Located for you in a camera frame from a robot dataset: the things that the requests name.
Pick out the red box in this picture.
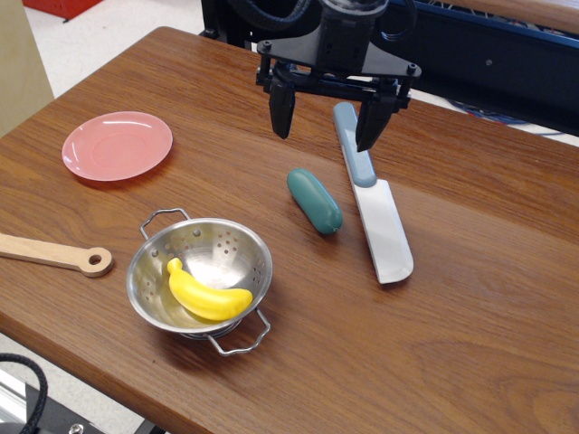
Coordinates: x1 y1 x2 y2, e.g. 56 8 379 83
23 0 101 20

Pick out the black braided cable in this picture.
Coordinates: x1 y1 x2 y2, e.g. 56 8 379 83
0 353 49 434

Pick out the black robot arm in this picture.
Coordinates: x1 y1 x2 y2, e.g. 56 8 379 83
256 1 421 151

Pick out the pink plastic plate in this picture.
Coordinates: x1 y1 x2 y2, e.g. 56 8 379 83
62 111 173 182

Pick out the grey metal bracket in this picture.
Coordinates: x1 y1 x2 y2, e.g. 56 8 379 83
0 370 150 434

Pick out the wooden spoon handle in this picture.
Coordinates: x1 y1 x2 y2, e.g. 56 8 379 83
1 233 114 278

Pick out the dark blue metal frame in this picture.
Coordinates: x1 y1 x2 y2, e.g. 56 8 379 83
202 1 578 135

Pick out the small metal colander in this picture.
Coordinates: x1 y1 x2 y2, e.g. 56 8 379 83
126 208 273 356

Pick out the teal toy pickle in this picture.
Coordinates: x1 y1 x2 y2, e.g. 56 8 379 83
287 168 343 235

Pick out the grey handled spatula knife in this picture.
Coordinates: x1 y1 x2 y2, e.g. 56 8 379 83
333 102 413 284

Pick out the yellow toy banana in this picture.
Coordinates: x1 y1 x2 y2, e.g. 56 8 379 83
166 258 253 322

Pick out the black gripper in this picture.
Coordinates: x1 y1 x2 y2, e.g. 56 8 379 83
256 12 421 152

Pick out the beige cabinet side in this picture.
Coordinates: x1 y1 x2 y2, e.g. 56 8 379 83
1 1 53 136

